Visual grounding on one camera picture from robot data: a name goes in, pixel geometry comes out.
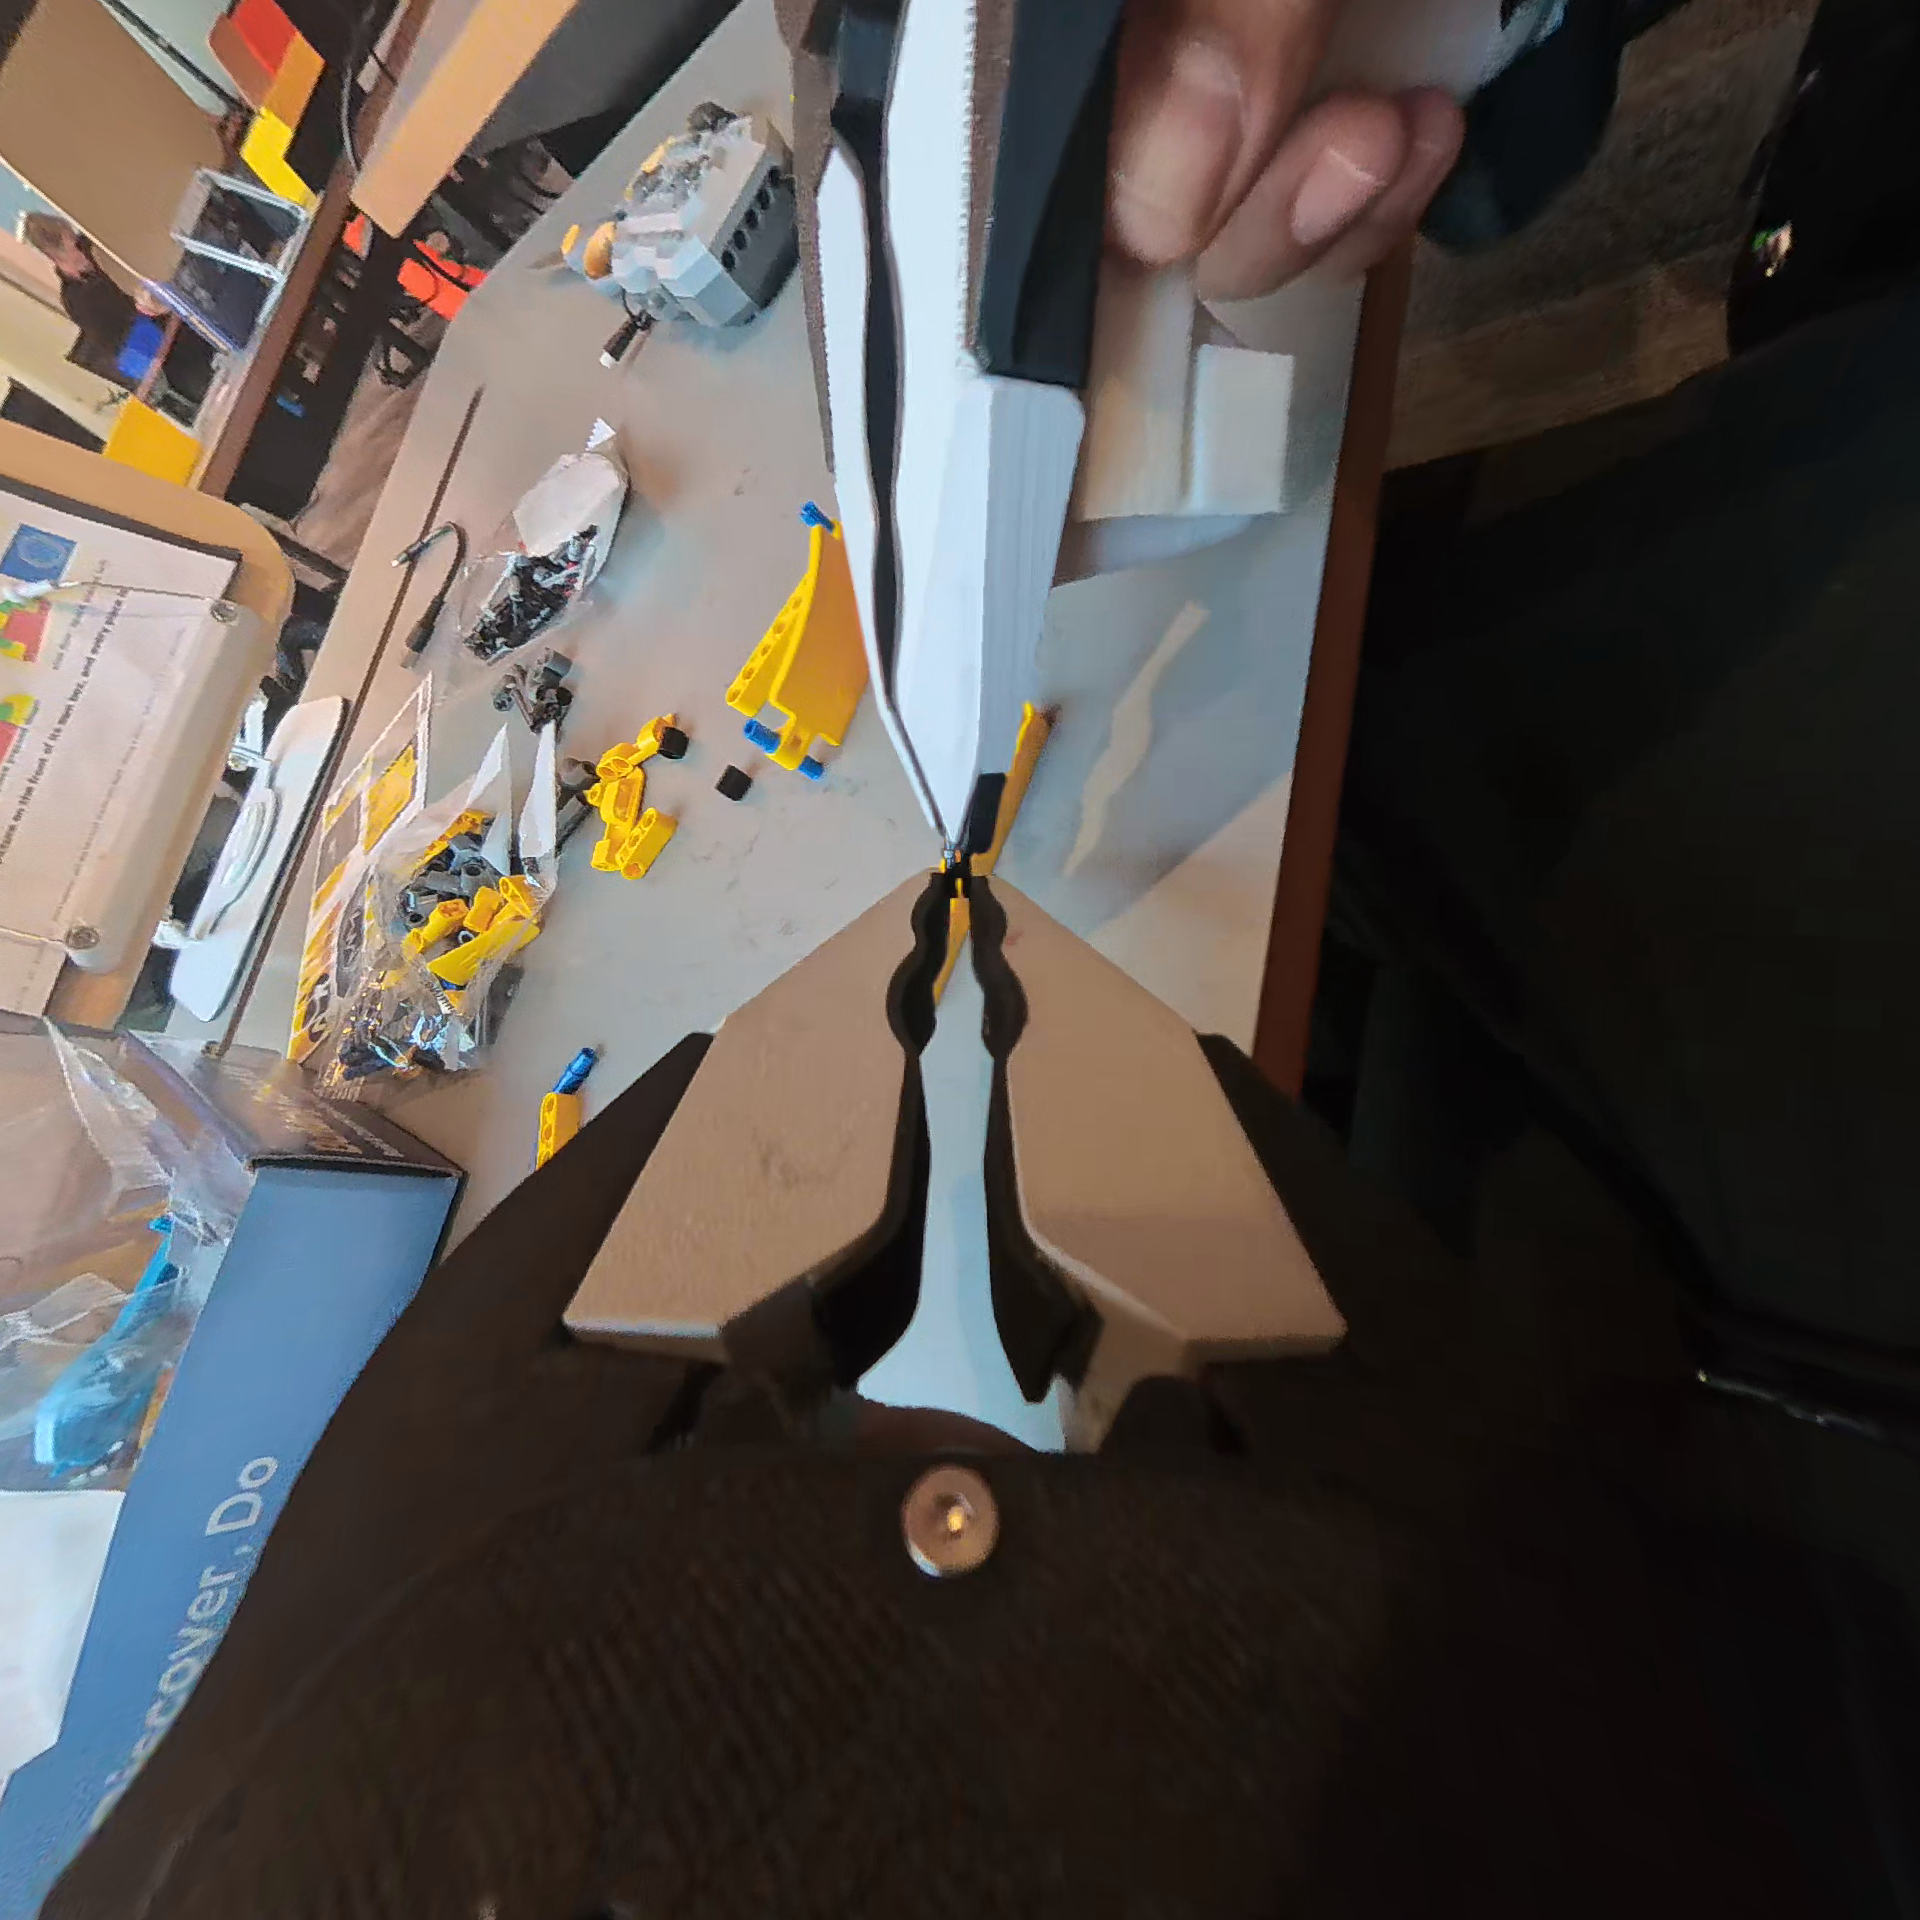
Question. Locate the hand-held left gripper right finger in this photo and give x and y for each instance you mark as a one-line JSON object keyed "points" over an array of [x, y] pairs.
{"points": [[1155, 1184]]}

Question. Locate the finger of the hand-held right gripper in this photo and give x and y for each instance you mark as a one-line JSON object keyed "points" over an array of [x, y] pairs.
{"points": [[969, 570], [849, 421]]}

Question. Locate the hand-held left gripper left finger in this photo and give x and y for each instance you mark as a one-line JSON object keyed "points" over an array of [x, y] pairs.
{"points": [[751, 1184]]}

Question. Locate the grey desk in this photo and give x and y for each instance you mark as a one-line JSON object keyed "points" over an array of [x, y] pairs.
{"points": [[721, 434]]}

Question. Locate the person's right hand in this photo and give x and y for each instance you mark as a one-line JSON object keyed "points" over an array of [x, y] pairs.
{"points": [[1276, 148]]}

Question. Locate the yellow curved panel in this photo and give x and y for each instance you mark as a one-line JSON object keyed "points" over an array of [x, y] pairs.
{"points": [[827, 645]]}

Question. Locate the yellow beam with blue pins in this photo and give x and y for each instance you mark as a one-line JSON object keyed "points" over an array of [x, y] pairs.
{"points": [[556, 1126]]}

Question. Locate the blue axle pin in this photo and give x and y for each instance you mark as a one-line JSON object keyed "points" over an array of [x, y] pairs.
{"points": [[579, 1068]]}

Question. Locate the yellow long holed beam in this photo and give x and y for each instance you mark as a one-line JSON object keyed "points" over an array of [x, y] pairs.
{"points": [[763, 661]]}

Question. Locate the grey robot hub block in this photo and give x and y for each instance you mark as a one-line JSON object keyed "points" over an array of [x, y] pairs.
{"points": [[705, 225]]}

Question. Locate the small bag of black pins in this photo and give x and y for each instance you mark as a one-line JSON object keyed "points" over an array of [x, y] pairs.
{"points": [[541, 570]]}

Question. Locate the yellow short holed beam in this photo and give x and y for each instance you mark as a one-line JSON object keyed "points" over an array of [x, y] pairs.
{"points": [[635, 843]]}

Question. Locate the yellow sloped panel piece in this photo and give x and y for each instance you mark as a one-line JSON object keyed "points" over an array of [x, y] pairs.
{"points": [[630, 744]]}

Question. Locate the grey connector piece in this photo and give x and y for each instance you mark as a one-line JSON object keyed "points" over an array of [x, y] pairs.
{"points": [[556, 675], [519, 693]]}

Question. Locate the clear bag of building parts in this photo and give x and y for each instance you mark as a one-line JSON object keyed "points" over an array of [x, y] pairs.
{"points": [[452, 930]]}

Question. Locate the yellow angled panel piece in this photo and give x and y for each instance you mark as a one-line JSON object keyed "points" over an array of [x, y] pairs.
{"points": [[623, 792]]}

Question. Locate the blue cardboard box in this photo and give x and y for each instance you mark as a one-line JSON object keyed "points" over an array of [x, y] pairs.
{"points": [[270, 1348]]}

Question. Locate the yellow printed leaflet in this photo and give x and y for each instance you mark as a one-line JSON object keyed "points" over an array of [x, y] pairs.
{"points": [[382, 780]]}

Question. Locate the white round device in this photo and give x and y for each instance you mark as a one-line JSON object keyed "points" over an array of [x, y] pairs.
{"points": [[270, 856]]}

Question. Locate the clear bag with blue parts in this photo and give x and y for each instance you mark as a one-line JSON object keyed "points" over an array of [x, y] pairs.
{"points": [[106, 1306]]}

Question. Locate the printed poster board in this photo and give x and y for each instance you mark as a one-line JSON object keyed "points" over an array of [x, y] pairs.
{"points": [[106, 675]]}

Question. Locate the brown cardboard sheet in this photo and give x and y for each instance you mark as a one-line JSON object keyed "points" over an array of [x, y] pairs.
{"points": [[106, 120]]}

